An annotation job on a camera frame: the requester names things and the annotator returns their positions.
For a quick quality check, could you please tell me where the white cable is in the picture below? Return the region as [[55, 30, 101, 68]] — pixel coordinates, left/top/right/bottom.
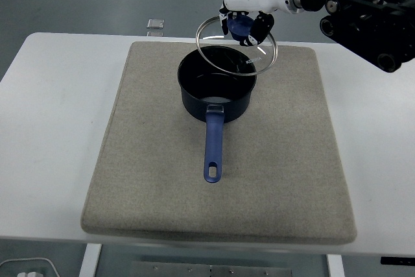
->
[[0, 257, 61, 277]]

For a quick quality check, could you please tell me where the grey metal plate with screws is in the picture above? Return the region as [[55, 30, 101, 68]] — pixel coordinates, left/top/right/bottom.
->
[[130, 260, 294, 277]]

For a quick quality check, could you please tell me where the dark blue long-handled saucepan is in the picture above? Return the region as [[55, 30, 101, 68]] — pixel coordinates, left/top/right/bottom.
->
[[176, 45, 257, 184]]

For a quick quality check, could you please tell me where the black flat bar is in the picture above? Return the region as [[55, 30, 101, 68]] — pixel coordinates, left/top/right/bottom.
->
[[380, 256, 415, 266]]

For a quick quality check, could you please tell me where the glass pot lid blue knob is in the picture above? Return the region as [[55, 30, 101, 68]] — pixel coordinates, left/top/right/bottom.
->
[[195, 14, 279, 77]]

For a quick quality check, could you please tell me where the grey-brown fabric mat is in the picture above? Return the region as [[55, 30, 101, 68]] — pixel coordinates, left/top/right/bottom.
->
[[80, 41, 357, 245]]

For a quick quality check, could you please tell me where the white table leg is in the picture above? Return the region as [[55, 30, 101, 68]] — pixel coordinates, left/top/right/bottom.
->
[[78, 243, 103, 277], [326, 253, 345, 277]]

